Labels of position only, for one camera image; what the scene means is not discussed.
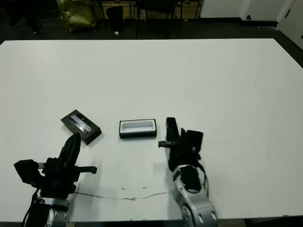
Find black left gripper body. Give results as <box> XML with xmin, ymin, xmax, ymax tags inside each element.
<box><xmin>37</xmin><ymin>157</ymin><xmax>97</xmax><ymax>197</ymax></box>

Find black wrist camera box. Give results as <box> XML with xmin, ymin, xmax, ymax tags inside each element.
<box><xmin>186</xmin><ymin>129</ymin><xmax>204</xmax><ymax>152</ymax></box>
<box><xmin>13</xmin><ymin>159</ymin><xmax>45</xmax><ymax>188</ymax></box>

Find black slim camera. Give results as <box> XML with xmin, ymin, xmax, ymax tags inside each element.
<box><xmin>165</xmin><ymin>117</ymin><xmax>180</xmax><ymax>143</ymax></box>

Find white door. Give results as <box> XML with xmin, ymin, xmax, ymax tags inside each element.
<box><xmin>276</xmin><ymin>0</ymin><xmax>303</xmax><ymax>52</ymax></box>

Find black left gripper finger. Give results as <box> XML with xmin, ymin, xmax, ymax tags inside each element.
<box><xmin>59</xmin><ymin>132</ymin><xmax>78</xmax><ymax>166</ymax></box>
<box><xmin>70</xmin><ymin>132</ymin><xmax>81</xmax><ymax>167</ymax></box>

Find black box lid with picture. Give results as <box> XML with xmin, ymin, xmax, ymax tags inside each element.
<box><xmin>60</xmin><ymin>109</ymin><xmax>103</xmax><ymax>146</ymax></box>

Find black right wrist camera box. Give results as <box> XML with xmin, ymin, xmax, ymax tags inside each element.
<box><xmin>186</xmin><ymin>129</ymin><xmax>204</xmax><ymax>152</ymax></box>

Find black box with white liner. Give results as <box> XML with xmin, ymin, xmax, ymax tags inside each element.
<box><xmin>119</xmin><ymin>118</ymin><xmax>158</xmax><ymax>140</ymax></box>

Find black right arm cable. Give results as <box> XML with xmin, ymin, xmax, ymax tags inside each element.
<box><xmin>196</xmin><ymin>153</ymin><xmax>211</xmax><ymax>198</ymax></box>

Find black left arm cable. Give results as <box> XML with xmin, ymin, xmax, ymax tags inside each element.
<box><xmin>22</xmin><ymin>189</ymin><xmax>40</xmax><ymax>224</ymax></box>

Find person in dark clothes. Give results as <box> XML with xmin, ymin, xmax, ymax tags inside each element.
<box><xmin>9</xmin><ymin>0</ymin><xmax>43</xmax><ymax>34</ymax></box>

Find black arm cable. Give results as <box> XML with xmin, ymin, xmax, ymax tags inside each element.
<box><xmin>22</xmin><ymin>189</ymin><xmax>40</xmax><ymax>224</ymax></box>
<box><xmin>196</xmin><ymin>153</ymin><xmax>211</xmax><ymax>198</ymax></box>

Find yellow-green bag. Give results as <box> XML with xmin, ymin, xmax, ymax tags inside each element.
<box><xmin>58</xmin><ymin>0</ymin><xmax>98</xmax><ymax>34</ymax></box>

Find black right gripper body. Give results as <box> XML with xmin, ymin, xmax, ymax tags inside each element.
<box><xmin>158</xmin><ymin>139</ymin><xmax>202</xmax><ymax>171</ymax></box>

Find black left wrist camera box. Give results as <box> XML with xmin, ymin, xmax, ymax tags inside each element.
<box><xmin>13</xmin><ymin>159</ymin><xmax>45</xmax><ymax>188</ymax></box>

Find black waste bin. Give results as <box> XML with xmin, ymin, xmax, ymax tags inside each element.
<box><xmin>106</xmin><ymin>5</ymin><xmax>125</xmax><ymax>34</ymax></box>

